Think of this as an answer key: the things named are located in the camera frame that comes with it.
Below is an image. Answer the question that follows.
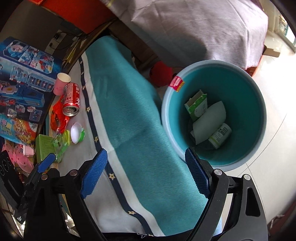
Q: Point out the green clear plastic wrapper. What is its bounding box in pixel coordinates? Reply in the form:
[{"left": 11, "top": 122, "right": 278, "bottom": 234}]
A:
[{"left": 52, "top": 130, "right": 71, "bottom": 163}]

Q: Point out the green white yogurt cup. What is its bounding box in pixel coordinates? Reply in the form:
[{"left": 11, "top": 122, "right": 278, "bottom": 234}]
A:
[{"left": 70, "top": 122, "right": 85, "bottom": 145}]

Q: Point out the red snack wrapper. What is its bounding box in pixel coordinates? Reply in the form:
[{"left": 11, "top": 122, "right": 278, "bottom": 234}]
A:
[{"left": 50, "top": 96, "right": 70, "bottom": 133}]

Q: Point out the white green label bottle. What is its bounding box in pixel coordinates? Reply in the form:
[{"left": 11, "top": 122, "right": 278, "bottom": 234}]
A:
[{"left": 208, "top": 123, "right": 232, "bottom": 149}]

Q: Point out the white paper napkin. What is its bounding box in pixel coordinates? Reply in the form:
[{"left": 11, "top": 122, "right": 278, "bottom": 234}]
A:
[{"left": 193, "top": 101, "right": 226, "bottom": 145}]

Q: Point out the red soda can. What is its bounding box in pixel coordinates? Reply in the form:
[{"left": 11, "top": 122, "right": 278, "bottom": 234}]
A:
[{"left": 62, "top": 83, "right": 80, "bottom": 117}]

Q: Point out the green white carton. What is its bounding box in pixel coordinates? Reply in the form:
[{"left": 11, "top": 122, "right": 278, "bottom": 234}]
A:
[{"left": 184, "top": 89, "right": 208, "bottom": 121}]

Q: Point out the pink paper cup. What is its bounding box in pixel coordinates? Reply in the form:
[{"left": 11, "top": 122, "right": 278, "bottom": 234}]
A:
[{"left": 53, "top": 72, "right": 71, "bottom": 96}]

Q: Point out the teal trash bin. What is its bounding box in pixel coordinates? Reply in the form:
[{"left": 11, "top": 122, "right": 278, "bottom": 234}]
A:
[{"left": 162, "top": 60, "right": 266, "bottom": 171}]

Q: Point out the green cardboard box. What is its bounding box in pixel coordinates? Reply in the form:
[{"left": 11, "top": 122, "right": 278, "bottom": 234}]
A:
[{"left": 35, "top": 134, "right": 55, "bottom": 163}]

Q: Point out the pink butterfly wings toy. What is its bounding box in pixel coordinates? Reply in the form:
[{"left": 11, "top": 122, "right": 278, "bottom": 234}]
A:
[{"left": 2, "top": 143, "right": 34, "bottom": 173}]

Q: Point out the paw patrol toy package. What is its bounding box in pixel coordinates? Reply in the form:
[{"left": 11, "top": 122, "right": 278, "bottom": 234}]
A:
[{"left": 0, "top": 113, "right": 38, "bottom": 147}]

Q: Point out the blue toy box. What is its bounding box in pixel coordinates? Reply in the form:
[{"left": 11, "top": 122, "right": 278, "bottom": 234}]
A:
[{"left": 1, "top": 37, "right": 62, "bottom": 123}]

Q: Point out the grey cloth covered furniture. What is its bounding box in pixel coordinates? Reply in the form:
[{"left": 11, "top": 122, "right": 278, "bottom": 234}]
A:
[{"left": 104, "top": 1, "right": 268, "bottom": 69}]

